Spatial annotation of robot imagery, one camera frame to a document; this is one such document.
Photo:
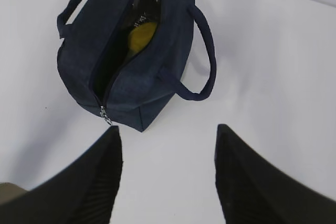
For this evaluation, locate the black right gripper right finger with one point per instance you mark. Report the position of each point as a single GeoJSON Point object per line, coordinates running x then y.
{"type": "Point", "coordinates": [252, 190]}

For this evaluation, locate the dark navy fabric lunch bag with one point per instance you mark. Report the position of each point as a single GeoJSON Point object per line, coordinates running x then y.
{"type": "Point", "coordinates": [108, 80]}

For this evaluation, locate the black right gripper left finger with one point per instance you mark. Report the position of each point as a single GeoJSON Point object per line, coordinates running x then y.
{"type": "Point", "coordinates": [84, 192]}

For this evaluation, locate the yellow lemon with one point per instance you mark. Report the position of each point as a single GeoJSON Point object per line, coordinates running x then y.
{"type": "Point", "coordinates": [140, 36]}

